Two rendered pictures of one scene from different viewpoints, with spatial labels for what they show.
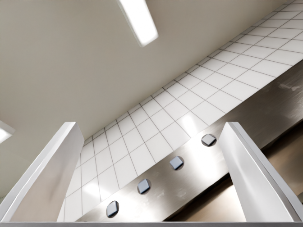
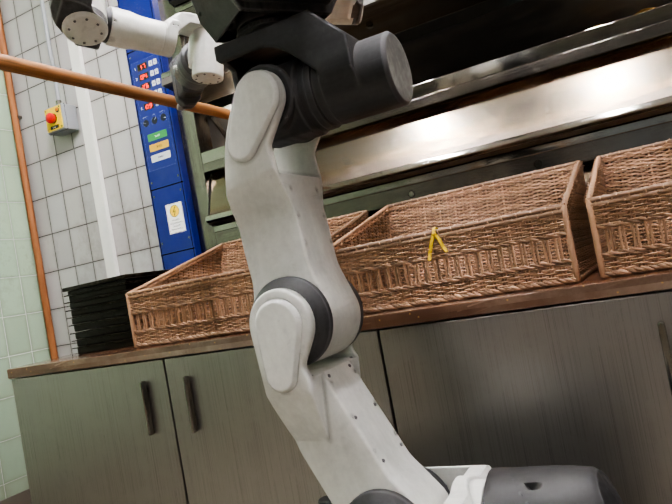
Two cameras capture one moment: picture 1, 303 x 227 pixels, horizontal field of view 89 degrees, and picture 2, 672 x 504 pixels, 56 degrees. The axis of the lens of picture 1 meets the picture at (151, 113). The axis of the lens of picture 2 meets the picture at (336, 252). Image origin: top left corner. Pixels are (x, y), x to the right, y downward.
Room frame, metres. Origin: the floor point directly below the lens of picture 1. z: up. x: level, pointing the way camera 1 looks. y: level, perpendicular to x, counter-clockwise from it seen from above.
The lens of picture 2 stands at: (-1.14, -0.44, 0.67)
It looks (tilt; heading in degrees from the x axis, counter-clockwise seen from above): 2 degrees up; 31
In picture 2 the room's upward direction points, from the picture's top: 10 degrees counter-clockwise
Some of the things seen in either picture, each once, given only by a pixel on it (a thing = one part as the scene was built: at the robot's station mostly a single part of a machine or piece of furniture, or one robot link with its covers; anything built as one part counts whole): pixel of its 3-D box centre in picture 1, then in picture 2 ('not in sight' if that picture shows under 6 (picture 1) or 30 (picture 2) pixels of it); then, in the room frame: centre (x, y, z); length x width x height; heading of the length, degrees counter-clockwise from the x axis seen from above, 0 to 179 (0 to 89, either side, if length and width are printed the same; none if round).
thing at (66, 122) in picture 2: not in sight; (61, 119); (0.45, 1.62, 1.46); 0.10 x 0.07 x 0.10; 94
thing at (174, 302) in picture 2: not in sight; (257, 275); (0.29, 0.68, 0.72); 0.56 x 0.49 x 0.28; 95
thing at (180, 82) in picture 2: not in sight; (189, 74); (-0.04, 0.51, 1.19); 0.12 x 0.10 x 0.13; 59
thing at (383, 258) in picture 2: not in sight; (462, 235); (0.33, 0.08, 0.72); 0.56 x 0.49 x 0.28; 93
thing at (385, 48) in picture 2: not in sight; (316, 76); (-0.27, 0.06, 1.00); 0.28 x 0.13 x 0.18; 95
